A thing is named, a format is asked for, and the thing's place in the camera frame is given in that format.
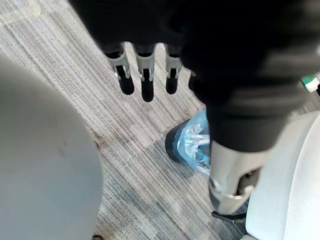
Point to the robot dark foot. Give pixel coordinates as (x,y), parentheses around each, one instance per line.
(172,145)

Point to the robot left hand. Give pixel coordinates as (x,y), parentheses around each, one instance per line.
(225,50)

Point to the robot silver left leg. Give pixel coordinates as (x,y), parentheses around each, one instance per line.
(42,155)

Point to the green and white object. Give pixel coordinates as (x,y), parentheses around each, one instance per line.
(310,83)

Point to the light grey rounded seat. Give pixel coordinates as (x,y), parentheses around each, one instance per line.
(287,180)

